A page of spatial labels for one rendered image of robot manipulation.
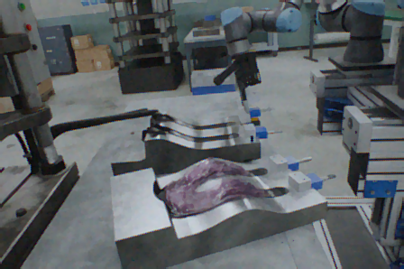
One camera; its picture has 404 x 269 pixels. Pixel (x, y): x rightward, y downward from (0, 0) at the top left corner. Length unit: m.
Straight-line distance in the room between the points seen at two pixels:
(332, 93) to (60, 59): 7.08
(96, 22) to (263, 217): 7.50
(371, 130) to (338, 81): 0.50
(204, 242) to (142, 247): 0.14
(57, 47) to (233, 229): 7.42
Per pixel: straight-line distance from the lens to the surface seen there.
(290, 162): 0.93
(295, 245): 0.77
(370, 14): 1.38
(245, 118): 1.13
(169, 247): 0.70
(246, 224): 0.73
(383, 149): 0.96
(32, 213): 1.08
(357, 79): 1.41
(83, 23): 8.13
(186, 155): 1.01
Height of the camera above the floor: 1.33
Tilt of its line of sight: 24 degrees down
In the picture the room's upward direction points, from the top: 6 degrees counter-clockwise
